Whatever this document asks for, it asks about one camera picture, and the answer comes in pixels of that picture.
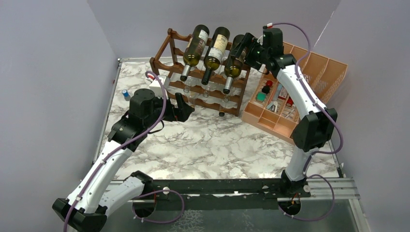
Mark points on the blue cap small bottle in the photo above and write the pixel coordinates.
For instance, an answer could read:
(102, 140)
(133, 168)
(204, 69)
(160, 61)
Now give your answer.
(126, 95)

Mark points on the red white box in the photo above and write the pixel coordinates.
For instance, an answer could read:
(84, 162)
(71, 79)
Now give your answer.
(283, 94)

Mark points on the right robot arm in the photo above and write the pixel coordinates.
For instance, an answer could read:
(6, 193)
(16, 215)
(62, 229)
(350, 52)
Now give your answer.
(317, 122)

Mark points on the green wine bottle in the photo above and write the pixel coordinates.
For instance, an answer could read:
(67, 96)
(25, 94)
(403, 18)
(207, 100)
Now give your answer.
(233, 67)
(215, 53)
(194, 49)

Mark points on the green round container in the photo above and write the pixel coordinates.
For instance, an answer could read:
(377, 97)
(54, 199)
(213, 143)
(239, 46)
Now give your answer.
(260, 97)

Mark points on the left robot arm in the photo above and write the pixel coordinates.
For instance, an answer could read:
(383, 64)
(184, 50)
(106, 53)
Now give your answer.
(87, 208)

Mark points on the black cap bottle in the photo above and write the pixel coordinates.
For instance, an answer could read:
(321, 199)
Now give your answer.
(265, 89)

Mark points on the clear bottle lower right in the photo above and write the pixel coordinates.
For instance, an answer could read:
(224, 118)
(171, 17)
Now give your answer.
(223, 105)

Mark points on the clear bottle lower left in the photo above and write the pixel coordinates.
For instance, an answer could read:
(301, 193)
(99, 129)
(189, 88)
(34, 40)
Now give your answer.
(189, 92)

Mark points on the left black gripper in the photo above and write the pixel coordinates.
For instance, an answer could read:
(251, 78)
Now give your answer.
(181, 113)

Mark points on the red bottle in organizer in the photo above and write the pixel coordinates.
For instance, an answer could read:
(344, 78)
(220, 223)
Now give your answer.
(289, 102)

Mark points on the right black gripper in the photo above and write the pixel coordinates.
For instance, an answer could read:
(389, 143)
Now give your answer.
(247, 40)

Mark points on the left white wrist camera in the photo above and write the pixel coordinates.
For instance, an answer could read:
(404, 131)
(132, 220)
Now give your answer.
(155, 85)

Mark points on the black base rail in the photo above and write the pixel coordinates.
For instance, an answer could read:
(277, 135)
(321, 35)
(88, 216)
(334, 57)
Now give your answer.
(216, 194)

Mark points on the brown wooden wine rack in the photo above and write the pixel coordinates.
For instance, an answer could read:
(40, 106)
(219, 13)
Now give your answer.
(177, 68)

